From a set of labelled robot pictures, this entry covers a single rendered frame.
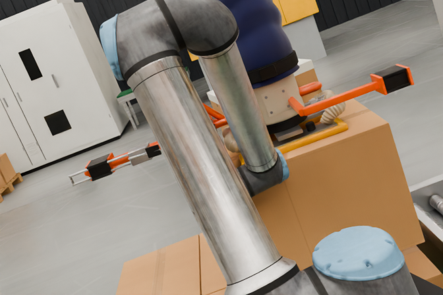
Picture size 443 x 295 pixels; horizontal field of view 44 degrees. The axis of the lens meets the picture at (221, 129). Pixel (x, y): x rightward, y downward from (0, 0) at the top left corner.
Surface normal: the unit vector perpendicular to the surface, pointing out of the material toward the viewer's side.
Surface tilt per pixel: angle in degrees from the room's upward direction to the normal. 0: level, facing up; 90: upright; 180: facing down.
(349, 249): 1
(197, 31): 120
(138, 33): 71
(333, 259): 1
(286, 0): 90
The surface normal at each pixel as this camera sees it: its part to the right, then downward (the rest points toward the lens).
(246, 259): -0.07, -0.11
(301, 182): 0.03, 0.23
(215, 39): 0.39, 0.62
